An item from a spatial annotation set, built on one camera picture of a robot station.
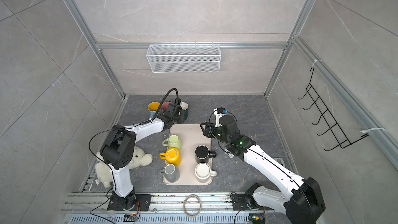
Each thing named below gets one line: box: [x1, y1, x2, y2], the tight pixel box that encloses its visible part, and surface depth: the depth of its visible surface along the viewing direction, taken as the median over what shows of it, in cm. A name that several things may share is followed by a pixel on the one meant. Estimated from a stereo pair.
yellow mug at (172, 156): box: [159, 147, 182, 167], surface depth 81 cm
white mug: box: [194, 162, 218, 182], surface depth 78 cm
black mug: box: [194, 144, 218, 164], surface depth 82 cm
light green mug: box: [162, 134, 182, 150], surface depth 86 cm
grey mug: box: [161, 163, 181, 182], surface depth 76 cm
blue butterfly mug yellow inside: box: [147, 101, 161, 119], surface depth 101 cm
